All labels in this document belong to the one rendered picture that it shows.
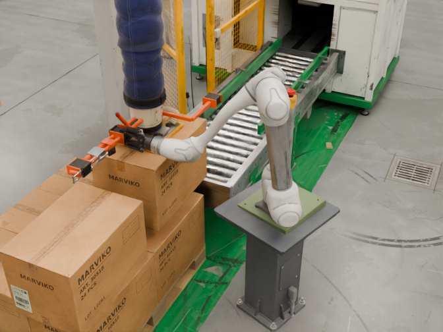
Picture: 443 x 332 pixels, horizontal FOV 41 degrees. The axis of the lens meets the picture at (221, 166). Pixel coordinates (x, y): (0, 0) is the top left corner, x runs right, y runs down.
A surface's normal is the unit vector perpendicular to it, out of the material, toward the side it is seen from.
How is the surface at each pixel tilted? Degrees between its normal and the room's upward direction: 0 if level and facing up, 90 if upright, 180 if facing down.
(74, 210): 0
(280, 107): 85
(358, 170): 0
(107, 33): 90
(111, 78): 92
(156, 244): 0
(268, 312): 90
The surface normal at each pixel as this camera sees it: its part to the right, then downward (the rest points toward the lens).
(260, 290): -0.70, 0.40
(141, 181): -0.42, 0.49
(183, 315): 0.00, -0.83
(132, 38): -0.21, 0.68
